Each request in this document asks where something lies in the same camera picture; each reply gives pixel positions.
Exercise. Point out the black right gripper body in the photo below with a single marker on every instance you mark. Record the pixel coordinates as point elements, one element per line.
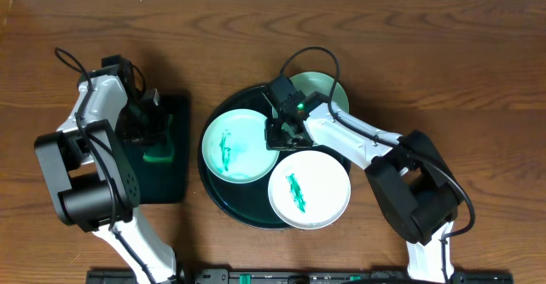
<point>279,137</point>

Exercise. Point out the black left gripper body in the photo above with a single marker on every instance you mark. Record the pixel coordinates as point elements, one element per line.
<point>142,122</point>

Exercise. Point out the green sponge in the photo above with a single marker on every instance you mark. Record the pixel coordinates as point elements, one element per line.
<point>162,151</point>

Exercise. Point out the mint plate stained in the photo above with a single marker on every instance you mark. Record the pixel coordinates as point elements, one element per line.
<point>234,147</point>

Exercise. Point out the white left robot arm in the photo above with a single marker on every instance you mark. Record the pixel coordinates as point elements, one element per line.
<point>93,185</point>

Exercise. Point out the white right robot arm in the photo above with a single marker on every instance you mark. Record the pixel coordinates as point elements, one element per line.
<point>416,192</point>

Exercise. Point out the rectangular dark green tray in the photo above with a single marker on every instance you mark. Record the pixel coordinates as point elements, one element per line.
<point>164,183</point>

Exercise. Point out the round dark green tray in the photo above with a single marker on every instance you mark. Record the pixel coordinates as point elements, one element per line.
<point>248,202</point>

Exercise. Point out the mint plate at back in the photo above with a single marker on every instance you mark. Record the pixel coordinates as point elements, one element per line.
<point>311,82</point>

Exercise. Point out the white plate green stain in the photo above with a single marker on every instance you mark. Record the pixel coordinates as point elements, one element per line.
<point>309,190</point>

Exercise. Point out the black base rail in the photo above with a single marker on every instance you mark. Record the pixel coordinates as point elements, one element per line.
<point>220,276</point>

